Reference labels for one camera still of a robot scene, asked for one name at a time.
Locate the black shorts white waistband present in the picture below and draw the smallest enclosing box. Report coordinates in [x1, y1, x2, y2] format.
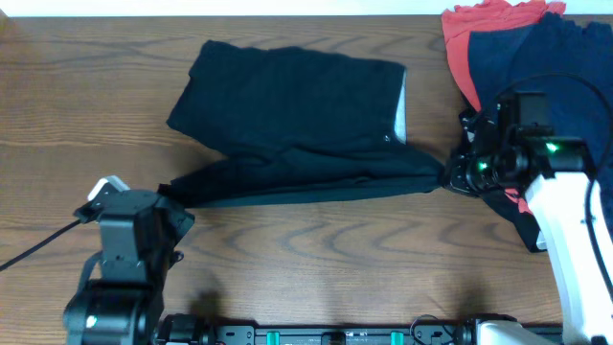
[159, 40, 443, 208]

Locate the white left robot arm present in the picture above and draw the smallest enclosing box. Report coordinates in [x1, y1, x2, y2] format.
[63, 175, 216, 344]

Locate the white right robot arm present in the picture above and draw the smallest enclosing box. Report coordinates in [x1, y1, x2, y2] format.
[443, 136, 612, 344]

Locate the black garment in pile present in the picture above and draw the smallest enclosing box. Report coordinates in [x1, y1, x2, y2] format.
[458, 108, 540, 252]

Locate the navy blue garment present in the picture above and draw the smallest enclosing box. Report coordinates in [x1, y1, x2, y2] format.
[504, 13, 612, 162]

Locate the red garment in pile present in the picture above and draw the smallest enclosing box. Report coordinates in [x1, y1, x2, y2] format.
[441, 0, 567, 217]

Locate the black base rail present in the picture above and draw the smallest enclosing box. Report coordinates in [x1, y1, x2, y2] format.
[157, 324, 566, 345]

